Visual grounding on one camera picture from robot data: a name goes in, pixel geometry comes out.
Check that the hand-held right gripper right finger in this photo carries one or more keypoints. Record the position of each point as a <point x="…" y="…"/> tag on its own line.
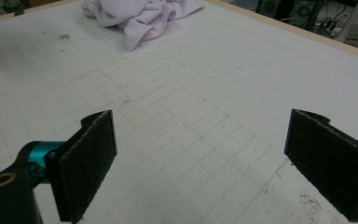
<point x="332" y="161"/>

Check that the black computer tower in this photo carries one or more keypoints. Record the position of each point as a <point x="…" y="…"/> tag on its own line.
<point x="303" y="11"/>
<point x="273" y="7"/>

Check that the white table leg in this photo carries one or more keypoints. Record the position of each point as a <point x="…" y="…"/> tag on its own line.
<point x="351" y="21"/>

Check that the white grid mat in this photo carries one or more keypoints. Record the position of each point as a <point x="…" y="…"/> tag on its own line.
<point x="199" y="124"/>

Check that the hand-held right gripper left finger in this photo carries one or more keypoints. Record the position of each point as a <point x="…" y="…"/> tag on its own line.
<point x="80" y="168"/>

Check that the light purple towel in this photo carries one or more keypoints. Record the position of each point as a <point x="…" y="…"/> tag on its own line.
<point x="143" y="18"/>

